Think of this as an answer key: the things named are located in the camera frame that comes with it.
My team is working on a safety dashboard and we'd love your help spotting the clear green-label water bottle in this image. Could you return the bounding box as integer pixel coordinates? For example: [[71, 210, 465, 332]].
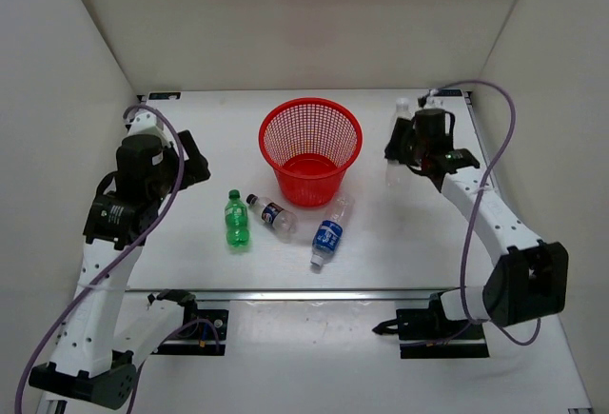
[[385, 98, 413, 195]]

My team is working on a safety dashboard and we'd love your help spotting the green plastic soda bottle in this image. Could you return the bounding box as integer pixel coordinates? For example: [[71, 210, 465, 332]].
[[224, 189, 250, 248]]

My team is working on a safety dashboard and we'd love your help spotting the clear blue-label water bottle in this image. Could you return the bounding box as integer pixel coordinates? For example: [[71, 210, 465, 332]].
[[310, 193, 355, 269]]

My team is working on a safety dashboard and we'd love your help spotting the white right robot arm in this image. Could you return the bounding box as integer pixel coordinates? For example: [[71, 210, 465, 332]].
[[384, 108, 569, 338]]

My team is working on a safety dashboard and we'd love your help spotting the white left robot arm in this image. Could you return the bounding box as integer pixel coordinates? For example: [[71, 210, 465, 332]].
[[26, 130, 210, 410]]

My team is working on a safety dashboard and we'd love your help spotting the red mesh plastic bin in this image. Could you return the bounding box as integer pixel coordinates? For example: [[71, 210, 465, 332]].
[[258, 97, 363, 208]]

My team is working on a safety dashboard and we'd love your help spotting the blue sticker right corner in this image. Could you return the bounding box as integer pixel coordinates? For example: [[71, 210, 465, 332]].
[[430, 89, 462, 97]]

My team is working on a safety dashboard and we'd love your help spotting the blue sticker corner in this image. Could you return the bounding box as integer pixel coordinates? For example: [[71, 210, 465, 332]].
[[147, 91, 182, 101], [430, 89, 462, 97]]

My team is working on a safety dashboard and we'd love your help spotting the blue sticker left corner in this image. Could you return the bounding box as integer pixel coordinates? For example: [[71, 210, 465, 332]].
[[147, 91, 182, 101]]

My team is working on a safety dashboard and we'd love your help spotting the clear Pepsi-label plastic bottle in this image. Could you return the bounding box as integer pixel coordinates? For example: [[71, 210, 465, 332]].
[[246, 194, 298, 235]]

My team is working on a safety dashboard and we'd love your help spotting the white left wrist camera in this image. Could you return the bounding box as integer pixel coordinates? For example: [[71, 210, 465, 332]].
[[123, 108, 169, 147]]

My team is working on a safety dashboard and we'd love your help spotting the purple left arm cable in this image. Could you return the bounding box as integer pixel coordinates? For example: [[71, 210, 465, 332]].
[[15, 105, 220, 414]]

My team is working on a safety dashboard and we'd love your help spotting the aluminium front table rail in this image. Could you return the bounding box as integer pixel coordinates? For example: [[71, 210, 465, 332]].
[[130, 287, 505, 302]]

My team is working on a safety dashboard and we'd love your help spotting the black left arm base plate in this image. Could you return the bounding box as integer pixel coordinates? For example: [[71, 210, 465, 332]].
[[152, 302, 229, 357]]

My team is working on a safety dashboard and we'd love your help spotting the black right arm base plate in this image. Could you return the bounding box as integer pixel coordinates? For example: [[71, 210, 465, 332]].
[[372, 293, 490, 360]]

